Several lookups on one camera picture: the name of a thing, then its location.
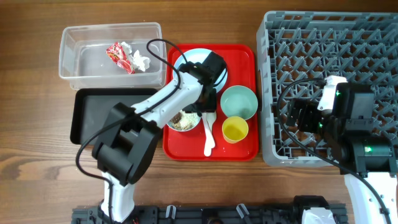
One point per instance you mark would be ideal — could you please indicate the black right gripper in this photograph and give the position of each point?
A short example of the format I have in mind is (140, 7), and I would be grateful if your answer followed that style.
(302, 106)

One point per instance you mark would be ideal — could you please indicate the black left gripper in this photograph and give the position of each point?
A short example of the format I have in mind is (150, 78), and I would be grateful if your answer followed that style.
(211, 107)

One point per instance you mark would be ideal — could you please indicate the white plastic spoon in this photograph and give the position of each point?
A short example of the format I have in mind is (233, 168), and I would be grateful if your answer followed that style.
(211, 118)

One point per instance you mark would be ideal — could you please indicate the white rice pile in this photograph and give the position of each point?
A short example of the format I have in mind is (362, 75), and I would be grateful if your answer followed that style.
(188, 119)

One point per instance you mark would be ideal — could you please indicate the mint green bowl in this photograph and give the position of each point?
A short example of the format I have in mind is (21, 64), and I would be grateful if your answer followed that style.
(239, 101)

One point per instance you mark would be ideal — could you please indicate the brown food chunk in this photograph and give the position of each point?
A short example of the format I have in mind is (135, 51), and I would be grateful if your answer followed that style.
(176, 119)

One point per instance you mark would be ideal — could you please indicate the yellow cup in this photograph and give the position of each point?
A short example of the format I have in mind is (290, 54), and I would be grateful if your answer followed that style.
(234, 129)

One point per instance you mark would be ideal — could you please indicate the light blue bowl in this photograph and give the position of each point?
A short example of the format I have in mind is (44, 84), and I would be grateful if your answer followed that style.
(183, 123)

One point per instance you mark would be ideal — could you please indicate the light blue plate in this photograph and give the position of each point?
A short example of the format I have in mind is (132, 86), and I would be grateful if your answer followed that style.
(200, 55)

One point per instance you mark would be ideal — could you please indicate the white tissue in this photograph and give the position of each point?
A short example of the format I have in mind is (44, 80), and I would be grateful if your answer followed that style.
(137, 61)

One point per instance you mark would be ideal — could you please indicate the red snack wrapper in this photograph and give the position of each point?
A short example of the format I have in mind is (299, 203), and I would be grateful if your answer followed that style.
(117, 54)

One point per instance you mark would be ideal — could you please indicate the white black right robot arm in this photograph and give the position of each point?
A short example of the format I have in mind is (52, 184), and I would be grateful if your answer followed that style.
(367, 161)

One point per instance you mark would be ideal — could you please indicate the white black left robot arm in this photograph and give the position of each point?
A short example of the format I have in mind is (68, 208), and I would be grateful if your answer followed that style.
(125, 145)

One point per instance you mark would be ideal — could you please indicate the grey dishwasher rack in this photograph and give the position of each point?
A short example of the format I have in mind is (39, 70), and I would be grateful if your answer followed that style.
(295, 46)

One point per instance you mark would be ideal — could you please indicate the black food waste tray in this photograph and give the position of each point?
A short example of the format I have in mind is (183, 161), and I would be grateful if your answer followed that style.
(92, 106)

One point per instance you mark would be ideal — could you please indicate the clear plastic waste bin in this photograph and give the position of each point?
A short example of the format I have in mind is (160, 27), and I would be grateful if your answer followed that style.
(84, 63)

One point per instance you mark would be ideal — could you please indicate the white plastic fork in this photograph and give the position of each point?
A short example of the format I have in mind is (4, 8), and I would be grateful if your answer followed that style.
(207, 149)

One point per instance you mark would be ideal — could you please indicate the red serving tray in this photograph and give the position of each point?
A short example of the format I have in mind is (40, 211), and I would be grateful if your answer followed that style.
(189, 145)

